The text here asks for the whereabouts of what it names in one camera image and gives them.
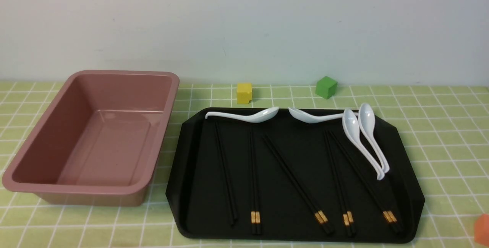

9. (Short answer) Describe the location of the yellow foam cube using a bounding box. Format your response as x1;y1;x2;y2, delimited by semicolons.
236;83;252;105

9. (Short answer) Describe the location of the white spoon far left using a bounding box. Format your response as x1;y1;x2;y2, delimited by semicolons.
206;107;280;124

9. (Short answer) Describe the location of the white spoon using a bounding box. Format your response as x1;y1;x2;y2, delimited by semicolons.
342;109;385;181
288;107;344;124
206;107;280;124
358;103;390;173

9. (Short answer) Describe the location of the white spoon centre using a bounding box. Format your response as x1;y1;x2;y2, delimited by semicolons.
288;107;344;124

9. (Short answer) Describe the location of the black plastic tray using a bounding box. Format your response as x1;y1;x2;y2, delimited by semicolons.
166;107;426;243

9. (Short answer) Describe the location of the green foam cube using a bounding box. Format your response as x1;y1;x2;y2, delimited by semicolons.
315;76;338;99

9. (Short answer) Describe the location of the white spoon inner right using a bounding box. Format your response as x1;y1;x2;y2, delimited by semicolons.
342;109;385;181

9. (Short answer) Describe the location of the black chopstick far left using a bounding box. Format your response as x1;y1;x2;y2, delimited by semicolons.
214;122;238;227

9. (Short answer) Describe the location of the white spoon outer right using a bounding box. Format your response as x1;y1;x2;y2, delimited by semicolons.
358;103;390;173

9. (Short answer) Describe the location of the black chopstick diagonal pair right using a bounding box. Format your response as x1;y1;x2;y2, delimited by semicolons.
264;135;335;234

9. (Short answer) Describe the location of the black chopstick diagonal pair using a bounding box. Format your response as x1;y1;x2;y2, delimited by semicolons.
264;135;335;234
262;135;331;235

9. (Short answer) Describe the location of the black chopstick diagonal pair left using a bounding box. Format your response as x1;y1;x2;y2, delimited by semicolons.
262;135;331;235

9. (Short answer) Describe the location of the pink rectangular plastic bin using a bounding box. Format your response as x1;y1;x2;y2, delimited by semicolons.
2;70;180;206

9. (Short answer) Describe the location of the black chopstick right pair left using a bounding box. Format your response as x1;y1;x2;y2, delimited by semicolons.
325;131;402;234

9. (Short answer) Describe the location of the orange foam cube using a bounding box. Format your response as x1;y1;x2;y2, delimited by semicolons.
473;214;489;247

